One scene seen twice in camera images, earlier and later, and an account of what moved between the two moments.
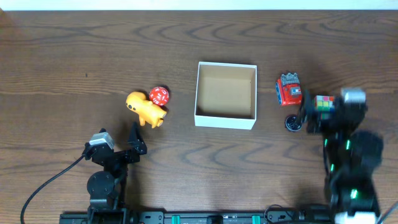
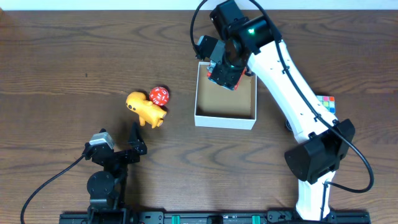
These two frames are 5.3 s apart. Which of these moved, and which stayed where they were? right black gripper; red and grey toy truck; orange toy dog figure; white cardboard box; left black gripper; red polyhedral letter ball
Moved: right black gripper; red and grey toy truck
Stayed: orange toy dog figure; left black gripper; white cardboard box; red polyhedral letter ball
